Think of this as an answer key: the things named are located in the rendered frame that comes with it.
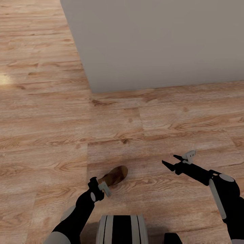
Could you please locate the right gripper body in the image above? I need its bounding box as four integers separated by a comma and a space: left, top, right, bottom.
175, 161, 200, 180

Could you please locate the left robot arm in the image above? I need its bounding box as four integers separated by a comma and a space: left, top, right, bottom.
43, 177, 111, 244

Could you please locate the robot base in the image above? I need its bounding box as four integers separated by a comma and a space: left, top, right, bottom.
75, 233, 182, 244

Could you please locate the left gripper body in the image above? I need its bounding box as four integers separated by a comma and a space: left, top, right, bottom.
88, 179, 104, 202

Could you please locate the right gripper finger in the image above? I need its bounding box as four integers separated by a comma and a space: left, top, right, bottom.
162, 160, 176, 171
173, 155, 184, 161

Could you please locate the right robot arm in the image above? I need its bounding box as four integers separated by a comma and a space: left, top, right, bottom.
162, 150, 244, 244

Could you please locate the sandal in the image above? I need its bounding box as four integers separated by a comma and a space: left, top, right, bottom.
97, 166, 128, 187

